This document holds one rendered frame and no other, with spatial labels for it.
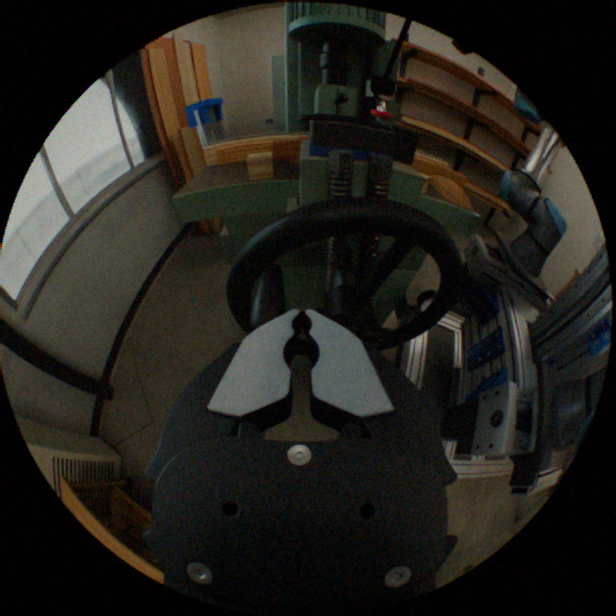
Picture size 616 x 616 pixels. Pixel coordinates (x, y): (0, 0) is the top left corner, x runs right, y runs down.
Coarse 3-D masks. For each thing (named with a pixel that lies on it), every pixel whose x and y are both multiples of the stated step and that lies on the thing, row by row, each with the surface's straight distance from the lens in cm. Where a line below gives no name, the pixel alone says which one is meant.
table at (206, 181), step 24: (216, 168) 48; (240, 168) 43; (288, 168) 39; (192, 192) 37; (216, 192) 35; (240, 192) 34; (264, 192) 33; (288, 192) 33; (432, 192) 43; (192, 216) 40; (216, 216) 38; (432, 216) 41; (456, 216) 44; (480, 216) 48; (360, 240) 27; (384, 240) 28
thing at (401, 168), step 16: (304, 144) 30; (304, 160) 21; (320, 160) 21; (304, 176) 22; (320, 176) 22; (400, 176) 24; (416, 176) 25; (304, 192) 22; (320, 192) 23; (352, 192) 23; (400, 192) 25; (416, 192) 25
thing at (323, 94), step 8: (320, 88) 42; (328, 88) 42; (336, 88) 42; (344, 88) 42; (352, 88) 43; (320, 96) 42; (328, 96) 42; (352, 96) 43; (320, 104) 42; (328, 104) 42; (336, 104) 42; (344, 104) 42; (352, 104) 42; (320, 112) 42; (328, 112) 42; (336, 112) 42; (344, 112) 42; (352, 112) 42
